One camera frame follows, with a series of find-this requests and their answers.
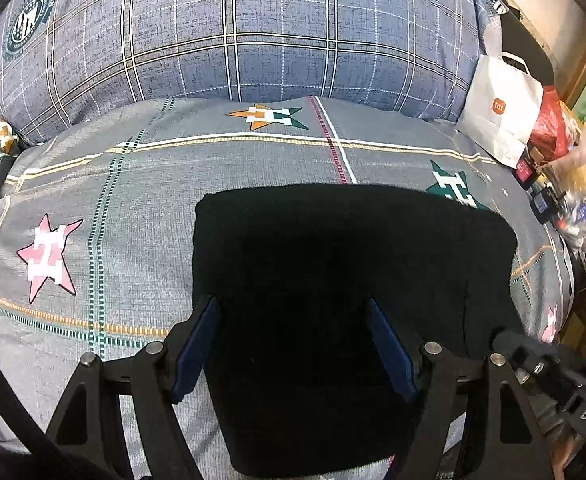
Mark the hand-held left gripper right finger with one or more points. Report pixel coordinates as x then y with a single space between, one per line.
392 355

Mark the red plastic bag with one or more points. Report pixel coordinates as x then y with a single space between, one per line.
550 120

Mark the black pants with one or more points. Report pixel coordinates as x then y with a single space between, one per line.
343 270

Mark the black box with red label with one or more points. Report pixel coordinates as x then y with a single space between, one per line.
527 172

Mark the black board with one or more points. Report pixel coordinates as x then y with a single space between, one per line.
525 40

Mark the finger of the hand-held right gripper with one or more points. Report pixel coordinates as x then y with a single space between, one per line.
520 347

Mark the clear plastic bag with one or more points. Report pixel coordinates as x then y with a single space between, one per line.
585 175

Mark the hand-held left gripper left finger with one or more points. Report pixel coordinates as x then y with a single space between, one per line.
198 347

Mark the black device with blue label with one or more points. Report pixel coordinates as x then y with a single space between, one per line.
543 205

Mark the grey star printed bed sheet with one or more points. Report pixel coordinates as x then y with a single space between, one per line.
123 200

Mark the blue plaid pillow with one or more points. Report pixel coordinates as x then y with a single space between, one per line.
253 30

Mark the wooden frame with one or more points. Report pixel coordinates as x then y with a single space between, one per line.
585 80

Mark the white paper bag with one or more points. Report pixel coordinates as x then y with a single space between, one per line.
503 110

